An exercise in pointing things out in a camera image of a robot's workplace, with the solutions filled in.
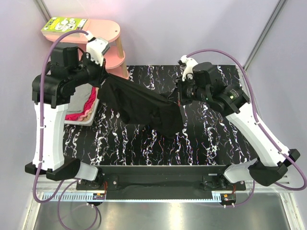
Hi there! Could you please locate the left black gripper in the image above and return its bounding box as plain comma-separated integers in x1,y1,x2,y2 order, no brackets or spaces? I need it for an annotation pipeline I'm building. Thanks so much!
68,51,108,87

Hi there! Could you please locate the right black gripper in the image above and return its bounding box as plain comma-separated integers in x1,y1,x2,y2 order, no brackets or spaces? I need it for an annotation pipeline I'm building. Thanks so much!
169,74,210,106

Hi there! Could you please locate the black printed t shirt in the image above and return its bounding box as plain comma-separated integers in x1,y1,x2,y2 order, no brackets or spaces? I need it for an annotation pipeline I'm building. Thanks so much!
97,75,184,138

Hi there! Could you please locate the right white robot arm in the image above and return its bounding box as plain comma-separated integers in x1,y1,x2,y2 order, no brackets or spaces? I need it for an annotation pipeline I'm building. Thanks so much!
176,57,300,190

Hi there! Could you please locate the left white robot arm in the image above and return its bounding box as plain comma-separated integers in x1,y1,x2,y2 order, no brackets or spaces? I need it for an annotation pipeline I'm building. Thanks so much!
24,37,110,190

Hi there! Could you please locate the grey t shirt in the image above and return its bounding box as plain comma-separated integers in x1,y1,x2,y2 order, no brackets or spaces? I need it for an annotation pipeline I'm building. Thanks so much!
67,84,93,115

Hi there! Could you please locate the beige t shirt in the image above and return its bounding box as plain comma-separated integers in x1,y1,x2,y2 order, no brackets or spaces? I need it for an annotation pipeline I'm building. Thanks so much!
80,88,98,122

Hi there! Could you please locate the pink t shirt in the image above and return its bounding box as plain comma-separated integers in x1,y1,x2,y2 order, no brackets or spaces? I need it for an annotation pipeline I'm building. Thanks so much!
77,88,97,121

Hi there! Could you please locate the pink three tier shelf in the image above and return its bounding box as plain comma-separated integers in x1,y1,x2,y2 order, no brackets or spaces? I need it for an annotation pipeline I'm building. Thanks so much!
44,19,130,79

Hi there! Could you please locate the magenta t shirt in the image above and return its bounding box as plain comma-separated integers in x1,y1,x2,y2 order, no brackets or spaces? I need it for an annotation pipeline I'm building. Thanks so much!
65,85,97,121

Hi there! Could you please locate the white plastic laundry basket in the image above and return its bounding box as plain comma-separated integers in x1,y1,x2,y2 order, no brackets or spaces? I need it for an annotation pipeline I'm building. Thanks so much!
64,99,99,127

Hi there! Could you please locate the black marbled table mat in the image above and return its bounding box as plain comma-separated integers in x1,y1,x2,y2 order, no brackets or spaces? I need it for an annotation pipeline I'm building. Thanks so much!
62,64,259,166

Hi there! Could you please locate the green cover book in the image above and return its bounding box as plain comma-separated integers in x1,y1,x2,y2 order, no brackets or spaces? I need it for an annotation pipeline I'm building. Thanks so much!
41,17,89,35

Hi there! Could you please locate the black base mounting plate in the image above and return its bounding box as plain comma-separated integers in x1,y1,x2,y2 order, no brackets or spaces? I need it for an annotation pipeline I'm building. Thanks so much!
76,164,247,200

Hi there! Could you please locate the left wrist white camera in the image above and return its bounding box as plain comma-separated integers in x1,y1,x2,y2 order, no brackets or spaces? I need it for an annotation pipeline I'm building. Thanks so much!
86,37,110,66

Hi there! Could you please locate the wrist white camera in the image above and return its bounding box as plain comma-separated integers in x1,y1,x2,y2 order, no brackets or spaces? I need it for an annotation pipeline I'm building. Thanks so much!
178,55,198,81
86,37,110,66

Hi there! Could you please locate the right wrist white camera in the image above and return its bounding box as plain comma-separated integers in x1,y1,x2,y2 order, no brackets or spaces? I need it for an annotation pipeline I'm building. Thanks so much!
178,55,198,81

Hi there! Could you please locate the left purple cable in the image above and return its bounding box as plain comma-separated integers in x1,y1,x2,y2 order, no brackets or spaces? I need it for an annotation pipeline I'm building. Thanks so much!
32,29,101,230

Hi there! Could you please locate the purple cable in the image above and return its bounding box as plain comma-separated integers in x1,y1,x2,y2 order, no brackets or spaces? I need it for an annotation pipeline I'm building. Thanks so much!
32,29,101,230
187,48,307,208

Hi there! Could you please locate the white slotted cable duct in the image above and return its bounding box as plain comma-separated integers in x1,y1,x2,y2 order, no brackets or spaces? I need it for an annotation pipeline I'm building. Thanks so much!
51,192,106,202

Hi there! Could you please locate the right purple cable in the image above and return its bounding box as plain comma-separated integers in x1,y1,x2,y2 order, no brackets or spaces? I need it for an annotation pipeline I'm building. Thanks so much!
187,48,307,208

